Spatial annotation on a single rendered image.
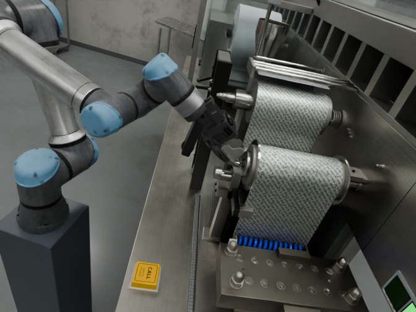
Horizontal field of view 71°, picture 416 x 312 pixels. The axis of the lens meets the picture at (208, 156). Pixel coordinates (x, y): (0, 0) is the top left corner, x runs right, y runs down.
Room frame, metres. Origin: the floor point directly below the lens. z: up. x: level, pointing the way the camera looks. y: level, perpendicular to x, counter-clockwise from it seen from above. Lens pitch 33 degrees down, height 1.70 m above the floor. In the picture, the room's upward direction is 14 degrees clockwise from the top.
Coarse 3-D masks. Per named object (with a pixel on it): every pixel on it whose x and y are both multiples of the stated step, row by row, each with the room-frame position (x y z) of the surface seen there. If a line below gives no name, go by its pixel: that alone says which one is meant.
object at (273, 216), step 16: (256, 208) 0.63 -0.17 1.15; (272, 208) 0.64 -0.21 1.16; (288, 208) 0.64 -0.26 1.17; (304, 208) 0.65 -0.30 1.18; (320, 208) 0.66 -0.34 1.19; (240, 224) 0.63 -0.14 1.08; (256, 224) 0.64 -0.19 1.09; (272, 224) 0.64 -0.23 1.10; (288, 224) 0.65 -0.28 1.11; (304, 224) 0.65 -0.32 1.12; (272, 240) 0.64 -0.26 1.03; (288, 240) 0.65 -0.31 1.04; (304, 240) 0.66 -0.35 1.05
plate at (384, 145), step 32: (320, 64) 1.33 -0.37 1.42; (352, 96) 0.98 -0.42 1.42; (352, 128) 0.89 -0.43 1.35; (384, 128) 0.76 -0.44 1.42; (352, 160) 0.81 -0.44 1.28; (384, 160) 0.69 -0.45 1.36; (352, 192) 0.73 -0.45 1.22; (384, 192) 0.63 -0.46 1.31; (352, 224) 0.66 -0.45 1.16; (384, 224) 0.57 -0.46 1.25; (384, 256) 0.52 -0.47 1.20
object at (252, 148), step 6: (252, 144) 0.72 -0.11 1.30; (246, 150) 0.74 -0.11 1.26; (252, 150) 0.69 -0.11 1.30; (252, 156) 0.67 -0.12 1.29; (252, 162) 0.65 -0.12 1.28; (252, 168) 0.64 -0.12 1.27; (342, 168) 0.70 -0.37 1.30; (252, 174) 0.64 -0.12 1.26; (246, 180) 0.65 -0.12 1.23; (342, 180) 0.68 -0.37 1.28; (342, 186) 0.67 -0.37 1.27
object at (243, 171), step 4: (244, 152) 0.72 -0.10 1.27; (248, 152) 0.69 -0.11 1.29; (244, 156) 0.71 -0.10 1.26; (248, 156) 0.68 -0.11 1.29; (244, 160) 0.69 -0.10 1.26; (248, 160) 0.67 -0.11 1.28; (244, 164) 0.68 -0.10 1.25; (248, 164) 0.66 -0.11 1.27; (240, 168) 0.70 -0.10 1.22; (244, 168) 0.66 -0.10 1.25; (248, 168) 0.66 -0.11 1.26; (240, 172) 0.69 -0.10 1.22; (244, 172) 0.65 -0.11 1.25; (248, 172) 0.65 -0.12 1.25; (244, 176) 0.66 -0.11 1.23
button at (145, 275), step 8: (136, 264) 0.52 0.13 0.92; (144, 264) 0.53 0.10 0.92; (152, 264) 0.54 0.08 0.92; (136, 272) 0.50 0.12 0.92; (144, 272) 0.50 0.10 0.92; (152, 272) 0.51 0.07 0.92; (136, 280) 0.47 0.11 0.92; (144, 280) 0.48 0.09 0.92; (152, 280) 0.49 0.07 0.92; (152, 288) 0.47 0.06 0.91
